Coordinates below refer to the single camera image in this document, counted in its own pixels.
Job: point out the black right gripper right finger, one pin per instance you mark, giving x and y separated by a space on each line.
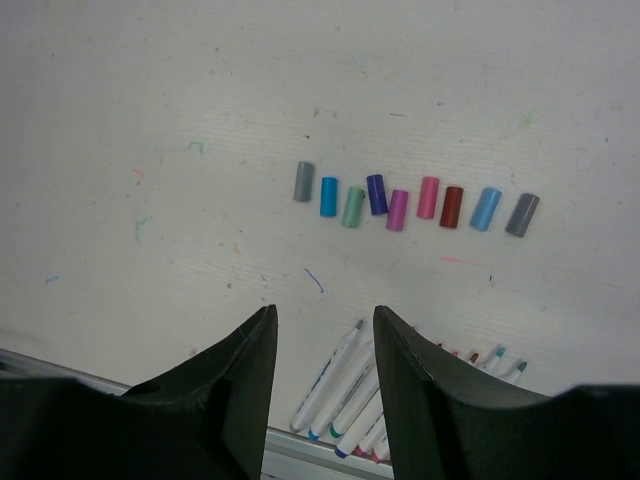
447 419

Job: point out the aluminium mounting rail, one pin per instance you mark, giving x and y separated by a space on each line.
286 456

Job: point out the magenta pen cap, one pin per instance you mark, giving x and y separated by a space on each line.
397 210

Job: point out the pink capped white marker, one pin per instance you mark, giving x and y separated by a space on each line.
381 451

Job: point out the dark red pen cap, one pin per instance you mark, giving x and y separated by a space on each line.
451 207

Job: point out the green pen cap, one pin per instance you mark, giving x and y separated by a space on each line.
353 207

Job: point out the pink pen cap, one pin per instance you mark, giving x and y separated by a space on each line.
427 201

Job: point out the purple pen cap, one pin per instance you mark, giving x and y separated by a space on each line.
377 195

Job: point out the purple capped white marker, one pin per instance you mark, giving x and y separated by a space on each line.
356 432

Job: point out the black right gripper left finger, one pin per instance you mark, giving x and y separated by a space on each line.
206 418

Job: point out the green capped white marker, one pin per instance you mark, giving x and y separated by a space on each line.
355 404

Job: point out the grey pen cap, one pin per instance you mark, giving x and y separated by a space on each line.
303 185
522 215

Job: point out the magenta capped white marker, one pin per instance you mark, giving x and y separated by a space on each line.
372 438

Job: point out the light blue pen cap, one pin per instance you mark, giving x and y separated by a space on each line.
485 209

